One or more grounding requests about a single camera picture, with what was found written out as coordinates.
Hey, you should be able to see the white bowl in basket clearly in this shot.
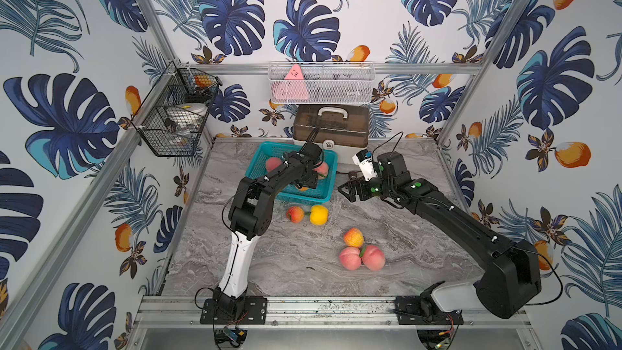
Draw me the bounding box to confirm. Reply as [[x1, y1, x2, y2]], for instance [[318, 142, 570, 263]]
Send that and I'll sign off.
[[167, 103, 208, 130]]

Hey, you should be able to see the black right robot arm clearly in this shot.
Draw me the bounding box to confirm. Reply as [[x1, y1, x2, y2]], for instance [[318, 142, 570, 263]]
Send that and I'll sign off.
[[338, 149, 542, 319]]

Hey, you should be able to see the black wire wall basket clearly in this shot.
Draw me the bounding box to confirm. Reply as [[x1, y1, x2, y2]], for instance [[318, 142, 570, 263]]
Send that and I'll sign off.
[[131, 62, 222, 158]]

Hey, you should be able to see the yellow peach upper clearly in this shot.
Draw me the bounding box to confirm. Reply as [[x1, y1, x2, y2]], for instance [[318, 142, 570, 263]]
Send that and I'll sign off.
[[309, 205, 329, 226]]

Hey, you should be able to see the clear wall shelf basket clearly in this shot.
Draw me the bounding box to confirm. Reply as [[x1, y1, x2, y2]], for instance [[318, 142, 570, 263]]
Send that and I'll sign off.
[[267, 63, 376, 105]]

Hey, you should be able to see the teal plastic basket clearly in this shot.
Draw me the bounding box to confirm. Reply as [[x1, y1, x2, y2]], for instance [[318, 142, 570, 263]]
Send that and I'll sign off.
[[246, 141, 338, 206]]

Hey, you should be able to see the pink peach with leaf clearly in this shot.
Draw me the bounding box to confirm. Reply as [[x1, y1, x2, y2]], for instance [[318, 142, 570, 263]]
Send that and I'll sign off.
[[265, 157, 283, 173]]

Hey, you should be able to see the orange yellow peach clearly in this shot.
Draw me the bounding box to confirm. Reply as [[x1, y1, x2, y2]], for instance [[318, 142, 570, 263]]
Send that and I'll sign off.
[[343, 228, 365, 248]]

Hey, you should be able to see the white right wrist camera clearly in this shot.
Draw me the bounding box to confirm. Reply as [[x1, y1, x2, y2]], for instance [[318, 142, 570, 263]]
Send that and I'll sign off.
[[352, 149, 377, 181]]

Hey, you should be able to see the pink triangle item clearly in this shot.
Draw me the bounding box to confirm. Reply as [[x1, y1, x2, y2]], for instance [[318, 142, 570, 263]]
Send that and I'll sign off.
[[272, 64, 309, 102]]

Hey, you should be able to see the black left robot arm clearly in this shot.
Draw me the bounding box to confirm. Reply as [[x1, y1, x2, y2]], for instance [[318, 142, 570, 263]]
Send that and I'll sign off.
[[213, 142, 323, 301]]

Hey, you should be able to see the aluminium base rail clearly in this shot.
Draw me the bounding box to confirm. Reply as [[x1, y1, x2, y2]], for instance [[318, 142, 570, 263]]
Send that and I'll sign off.
[[134, 297, 531, 329]]

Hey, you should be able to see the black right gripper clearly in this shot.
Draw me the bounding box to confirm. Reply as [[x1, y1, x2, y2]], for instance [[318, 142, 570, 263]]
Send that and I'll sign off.
[[337, 171, 395, 203]]

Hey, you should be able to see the small red orange peach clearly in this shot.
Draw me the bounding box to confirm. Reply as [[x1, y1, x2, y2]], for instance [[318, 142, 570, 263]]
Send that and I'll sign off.
[[286, 206, 305, 224]]

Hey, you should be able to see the white brown storage box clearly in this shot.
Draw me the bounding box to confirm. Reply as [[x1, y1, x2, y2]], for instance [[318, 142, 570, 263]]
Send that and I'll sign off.
[[293, 105, 370, 165]]

